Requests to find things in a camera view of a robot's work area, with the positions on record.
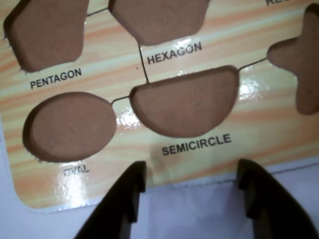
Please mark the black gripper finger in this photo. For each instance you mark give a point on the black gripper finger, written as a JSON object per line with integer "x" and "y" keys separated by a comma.
{"x": 274, "y": 211}
{"x": 117, "y": 204}

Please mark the wooden shape puzzle board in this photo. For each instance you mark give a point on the wooden shape puzzle board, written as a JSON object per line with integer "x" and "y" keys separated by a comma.
{"x": 109, "y": 59}

